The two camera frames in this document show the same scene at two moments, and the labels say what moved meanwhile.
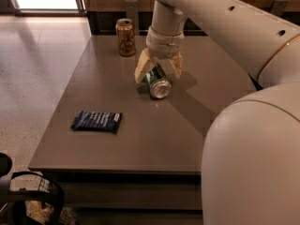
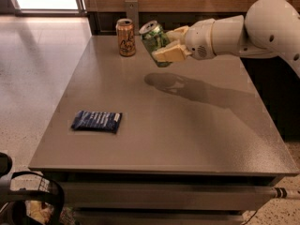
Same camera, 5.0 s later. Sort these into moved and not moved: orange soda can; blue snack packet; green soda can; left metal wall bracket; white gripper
Moved: green soda can; white gripper
Not moved: blue snack packet; orange soda can; left metal wall bracket
